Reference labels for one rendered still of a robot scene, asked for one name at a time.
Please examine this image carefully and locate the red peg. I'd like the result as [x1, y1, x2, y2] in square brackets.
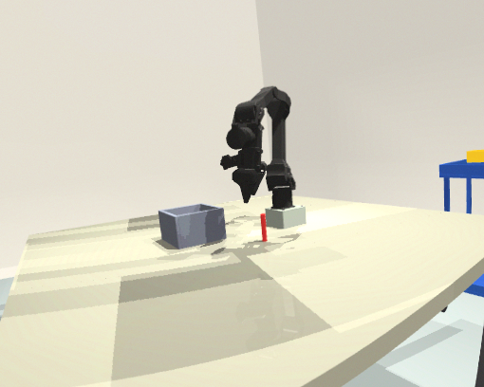
[260, 214, 268, 241]

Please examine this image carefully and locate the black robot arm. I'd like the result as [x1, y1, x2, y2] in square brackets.
[220, 86, 296, 210]

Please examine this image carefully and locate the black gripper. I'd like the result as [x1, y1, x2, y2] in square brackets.
[232, 147, 267, 204]

